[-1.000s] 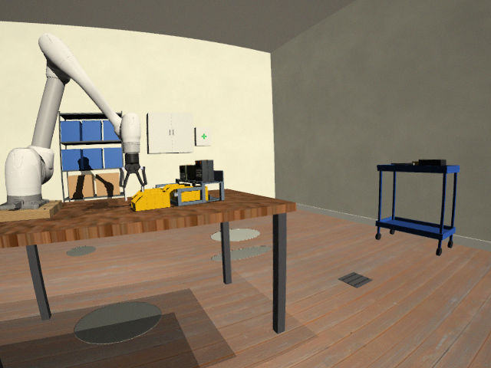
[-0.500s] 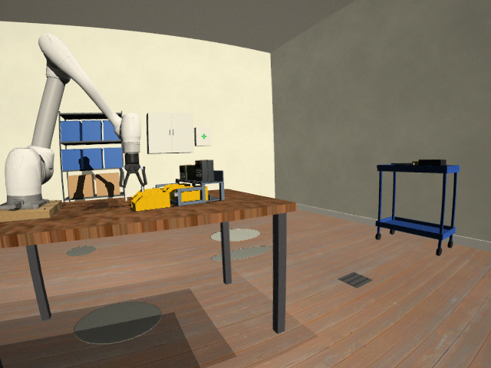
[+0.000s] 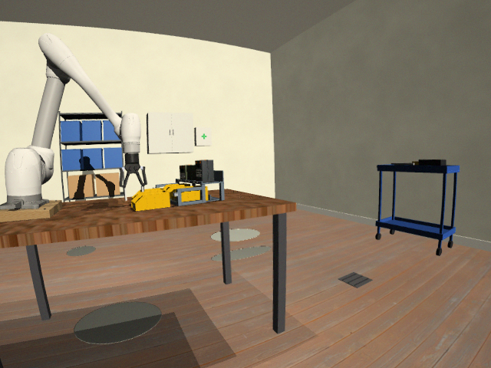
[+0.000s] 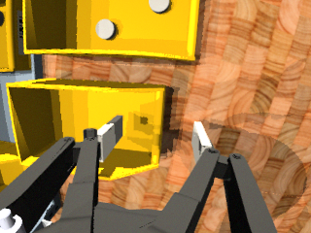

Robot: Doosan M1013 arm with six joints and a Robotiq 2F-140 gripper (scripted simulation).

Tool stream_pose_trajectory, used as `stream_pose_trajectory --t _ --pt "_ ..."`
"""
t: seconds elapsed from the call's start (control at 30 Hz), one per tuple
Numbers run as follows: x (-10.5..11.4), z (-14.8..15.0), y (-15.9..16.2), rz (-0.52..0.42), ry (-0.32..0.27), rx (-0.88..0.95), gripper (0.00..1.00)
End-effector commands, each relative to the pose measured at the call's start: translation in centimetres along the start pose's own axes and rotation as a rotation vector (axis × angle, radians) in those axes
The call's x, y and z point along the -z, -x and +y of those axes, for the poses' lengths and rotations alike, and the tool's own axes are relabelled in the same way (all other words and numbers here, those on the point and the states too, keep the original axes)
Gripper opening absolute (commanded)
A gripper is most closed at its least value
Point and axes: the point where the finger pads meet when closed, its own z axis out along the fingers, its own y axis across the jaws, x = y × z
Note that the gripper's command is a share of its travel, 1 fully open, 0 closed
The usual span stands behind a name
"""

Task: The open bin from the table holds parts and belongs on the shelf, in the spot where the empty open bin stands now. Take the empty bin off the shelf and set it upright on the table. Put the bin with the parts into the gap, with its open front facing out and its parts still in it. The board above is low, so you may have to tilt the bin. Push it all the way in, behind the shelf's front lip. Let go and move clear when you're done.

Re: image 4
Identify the yellow bin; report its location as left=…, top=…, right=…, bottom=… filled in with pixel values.
left=0, top=141, right=28, bottom=192
left=6, top=79, right=166, bottom=181
left=0, top=0, right=32, bottom=72
left=23, top=0, right=200, bottom=61

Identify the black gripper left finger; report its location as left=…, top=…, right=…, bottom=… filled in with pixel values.
left=0, top=115, right=123, bottom=233

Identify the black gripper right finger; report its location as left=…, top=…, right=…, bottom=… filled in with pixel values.
left=144, top=121, right=278, bottom=233

